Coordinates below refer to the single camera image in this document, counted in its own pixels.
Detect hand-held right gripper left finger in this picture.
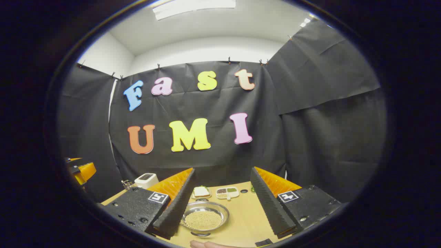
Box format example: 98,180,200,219
100,167,196,240

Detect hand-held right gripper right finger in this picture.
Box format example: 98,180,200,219
250,167,342,239

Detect heap of soybeans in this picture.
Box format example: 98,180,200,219
185,211,223,230

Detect stainless steel pot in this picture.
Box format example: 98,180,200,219
181,198,230,237

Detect white sandwich plate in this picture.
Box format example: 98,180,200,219
192,188,212,200

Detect white toaster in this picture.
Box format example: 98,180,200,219
134,173,160,189

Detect white divided grain dish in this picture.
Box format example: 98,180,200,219
216,187,240,201

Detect row of backdrop clips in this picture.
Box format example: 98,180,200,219
79,34,293,80

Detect large ceiling light panel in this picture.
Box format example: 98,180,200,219
152,0,236,20

